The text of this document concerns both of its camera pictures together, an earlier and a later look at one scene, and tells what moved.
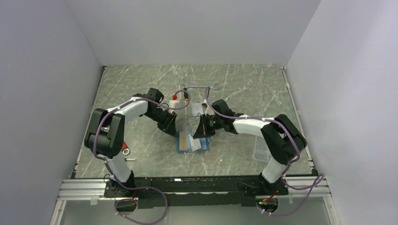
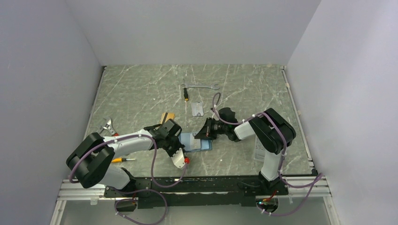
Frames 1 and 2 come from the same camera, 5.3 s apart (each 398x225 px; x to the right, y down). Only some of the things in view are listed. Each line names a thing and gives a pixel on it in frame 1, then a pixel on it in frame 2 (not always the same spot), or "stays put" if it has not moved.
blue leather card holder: [185, 142] stays put
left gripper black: [168, 125] → [179, 146]
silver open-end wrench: [211, 86] stays put
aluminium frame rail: [96, 189] stays put
